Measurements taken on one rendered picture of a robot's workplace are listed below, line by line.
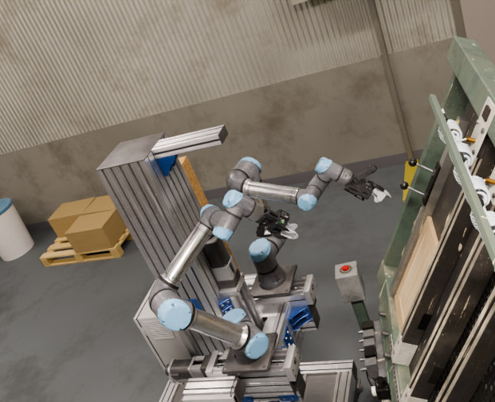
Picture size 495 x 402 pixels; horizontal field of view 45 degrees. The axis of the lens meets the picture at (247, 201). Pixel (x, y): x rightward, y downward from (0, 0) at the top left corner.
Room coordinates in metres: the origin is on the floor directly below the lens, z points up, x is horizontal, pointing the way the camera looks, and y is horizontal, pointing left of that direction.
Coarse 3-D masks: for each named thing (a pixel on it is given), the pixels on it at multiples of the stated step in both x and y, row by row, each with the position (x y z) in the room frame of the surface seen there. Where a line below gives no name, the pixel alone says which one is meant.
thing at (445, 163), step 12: (456, 120) 2.14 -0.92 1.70; (468, 120) 2.10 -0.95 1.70; (444, 156) 2.14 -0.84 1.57; (444, 168) 2.13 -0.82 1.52; (444, 180) 2.13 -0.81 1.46; (432, 192) 2.15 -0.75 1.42; (432, 204) 2.15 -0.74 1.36; (420, 216) 2.18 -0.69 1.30; (420, 228) 2.17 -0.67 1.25; (408, 240) 2.24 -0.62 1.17; (408, 252) 2.20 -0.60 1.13; (396, 276) 2.24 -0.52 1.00; (396, 288) 2.23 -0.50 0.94
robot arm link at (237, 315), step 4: (228, 312) 2.14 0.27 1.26; (232, 312) 2.13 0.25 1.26; (236, 312) 2.11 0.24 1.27; (240, 312) 2.10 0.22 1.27; (244, 312) 2.10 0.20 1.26; (224, 316) 2.13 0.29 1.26; (228, 316) 2.11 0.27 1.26; (232, 316) 2.10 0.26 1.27; (236, 316) 2.08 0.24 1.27; (240, 316) 2.07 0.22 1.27; (244, 316) 2.07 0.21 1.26; (228, 320) 2.08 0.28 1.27; (232, 320) 2.07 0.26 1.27; (236, 320) 2.05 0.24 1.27; (240, 320) 2.05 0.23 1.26; (244, 320) 2.06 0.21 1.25; (248, 320) 2.06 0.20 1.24
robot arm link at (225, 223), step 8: (216, 216) 2.05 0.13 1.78; (224, 216) 2.01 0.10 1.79; (232, 216) 1.99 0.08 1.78; (216, 224) 2.02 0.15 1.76; (224, 224) 1.99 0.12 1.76; (232, 224) 1.98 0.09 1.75; (216, 232) 1.99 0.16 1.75; (224, 232) 1.98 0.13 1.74; (232, 232) 1.98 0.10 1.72; (224, 240) 1.98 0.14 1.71
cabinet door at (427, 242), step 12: (432, 228) 2.06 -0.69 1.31; (420, 240) 2.14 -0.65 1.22; (432, 240) 1.99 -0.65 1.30; (420, 252) 2.09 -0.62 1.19; (432, 252) 1.95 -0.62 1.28; (408, 264) 2.19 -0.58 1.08; (420, 264) 2.04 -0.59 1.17; (408, 276) 2.14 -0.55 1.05; (420, 276) 1.99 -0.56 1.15; (408, 288) 2.09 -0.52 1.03; (396, 300) 2.18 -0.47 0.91; (408, 300) 2.04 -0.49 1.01; (408, 312) 1.99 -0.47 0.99
